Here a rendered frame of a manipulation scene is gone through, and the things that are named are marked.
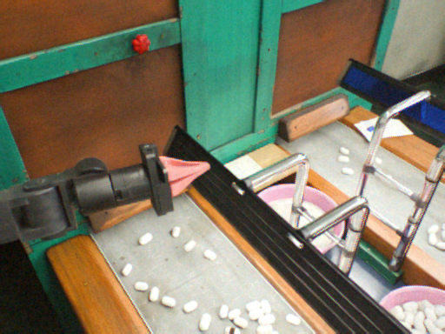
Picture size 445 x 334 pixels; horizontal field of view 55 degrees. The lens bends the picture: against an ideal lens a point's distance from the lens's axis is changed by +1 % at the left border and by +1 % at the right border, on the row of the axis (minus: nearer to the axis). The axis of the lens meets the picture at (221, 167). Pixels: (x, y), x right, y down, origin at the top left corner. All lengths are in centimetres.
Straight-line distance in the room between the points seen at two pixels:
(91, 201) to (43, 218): 7
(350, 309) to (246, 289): 45
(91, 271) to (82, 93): 44
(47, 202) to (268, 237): 35
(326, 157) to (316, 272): 83
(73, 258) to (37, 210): 54
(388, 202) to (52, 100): 97
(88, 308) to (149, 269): 17
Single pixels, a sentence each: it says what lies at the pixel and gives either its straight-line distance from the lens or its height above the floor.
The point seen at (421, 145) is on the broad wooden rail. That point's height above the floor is 76.
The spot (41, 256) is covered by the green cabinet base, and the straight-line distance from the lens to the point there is 123.
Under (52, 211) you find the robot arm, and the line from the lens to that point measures 64.
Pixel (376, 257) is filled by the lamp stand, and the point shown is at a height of 71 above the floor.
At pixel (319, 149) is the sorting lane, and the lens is 150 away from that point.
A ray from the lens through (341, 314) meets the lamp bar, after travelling 68.
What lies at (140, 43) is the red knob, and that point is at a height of 124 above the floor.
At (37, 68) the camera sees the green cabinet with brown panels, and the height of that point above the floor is 124.
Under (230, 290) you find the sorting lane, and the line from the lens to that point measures 107.
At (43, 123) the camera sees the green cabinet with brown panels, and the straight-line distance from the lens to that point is 101.
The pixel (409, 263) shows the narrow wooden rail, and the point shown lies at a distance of 121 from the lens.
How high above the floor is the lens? 164
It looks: 40 degrees down
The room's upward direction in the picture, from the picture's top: straight up
